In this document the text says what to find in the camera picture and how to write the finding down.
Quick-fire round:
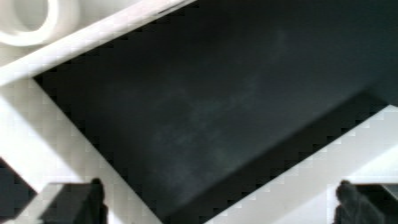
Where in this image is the white obstacle fence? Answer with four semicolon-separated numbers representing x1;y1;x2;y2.
0;0;398;224

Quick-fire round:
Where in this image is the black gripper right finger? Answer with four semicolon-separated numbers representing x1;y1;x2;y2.
335;180;398;224

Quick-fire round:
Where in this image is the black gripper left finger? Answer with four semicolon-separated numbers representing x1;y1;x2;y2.
40;179;109;224

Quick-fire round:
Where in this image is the white square table top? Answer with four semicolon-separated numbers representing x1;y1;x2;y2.
0;0;81;47

